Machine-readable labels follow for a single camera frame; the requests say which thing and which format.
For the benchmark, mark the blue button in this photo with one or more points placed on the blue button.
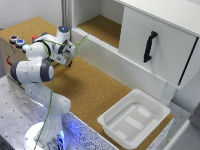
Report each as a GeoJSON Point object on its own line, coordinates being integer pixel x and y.
{"type": "Point", "coordinates": [20, 42]}

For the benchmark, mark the white plastic box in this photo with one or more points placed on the white plastic box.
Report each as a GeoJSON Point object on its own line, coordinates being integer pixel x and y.
{"type": "Point", "coordinates": [133, 120]}

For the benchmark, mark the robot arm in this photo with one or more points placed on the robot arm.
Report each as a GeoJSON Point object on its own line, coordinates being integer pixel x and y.
{"type": "Point", "coordinates": [33, 71]}

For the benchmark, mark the white sliding door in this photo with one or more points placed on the white sliding door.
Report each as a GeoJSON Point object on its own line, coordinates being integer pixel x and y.
{"type": "Point", "coordinates": [166, 50]}

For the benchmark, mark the pink block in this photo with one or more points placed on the pink block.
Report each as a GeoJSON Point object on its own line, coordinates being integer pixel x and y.
{"type": "Point", "coordinates": [34, 38]}

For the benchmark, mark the white cabinet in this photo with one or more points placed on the white cabinet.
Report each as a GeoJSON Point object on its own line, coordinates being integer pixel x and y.
{"type": "Point", "coordinates": [160, 10]}

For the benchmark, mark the red button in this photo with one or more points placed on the red button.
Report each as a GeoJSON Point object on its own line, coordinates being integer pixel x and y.
{"type": "Point", "coordinates": [13, 38]}

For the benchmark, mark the wooden drawer box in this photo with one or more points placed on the wooden drawer box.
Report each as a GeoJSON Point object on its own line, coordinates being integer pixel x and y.
{"type": "Point", "coordinates": [33, 28]}

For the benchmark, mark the green button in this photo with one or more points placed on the green button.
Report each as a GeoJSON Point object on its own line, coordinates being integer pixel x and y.
{"type": "Point", "coordinates": [26, 47]}

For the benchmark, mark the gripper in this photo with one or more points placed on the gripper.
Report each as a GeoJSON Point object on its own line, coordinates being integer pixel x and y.
{"type": "Point", "coordinates": [66, 50]}

